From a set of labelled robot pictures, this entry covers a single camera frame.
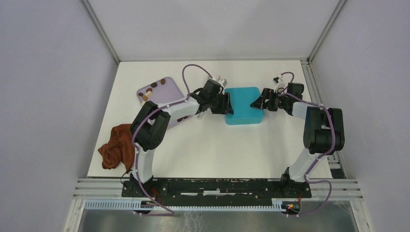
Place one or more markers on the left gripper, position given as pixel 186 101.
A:
pixel 224 109

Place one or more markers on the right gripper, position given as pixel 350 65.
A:
pixel 267 94

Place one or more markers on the teal box lid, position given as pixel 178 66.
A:
pixel 241 98

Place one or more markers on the metal kitchen tongs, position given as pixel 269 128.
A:
pixel 200 115

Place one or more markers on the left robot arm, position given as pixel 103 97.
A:
pixel 150 125

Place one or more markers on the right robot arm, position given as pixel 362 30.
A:
pixel 323 133

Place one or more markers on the purple tray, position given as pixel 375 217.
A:
pixel 161 91

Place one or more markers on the brown cloth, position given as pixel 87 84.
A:
pixel 118 149

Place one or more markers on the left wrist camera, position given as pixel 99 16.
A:
pixel 221 81

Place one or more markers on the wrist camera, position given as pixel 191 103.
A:
pixel 278 79
pixel 221 81

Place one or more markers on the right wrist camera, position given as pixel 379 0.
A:
pixel 278 79

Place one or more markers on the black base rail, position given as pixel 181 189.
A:
pixel 216 192

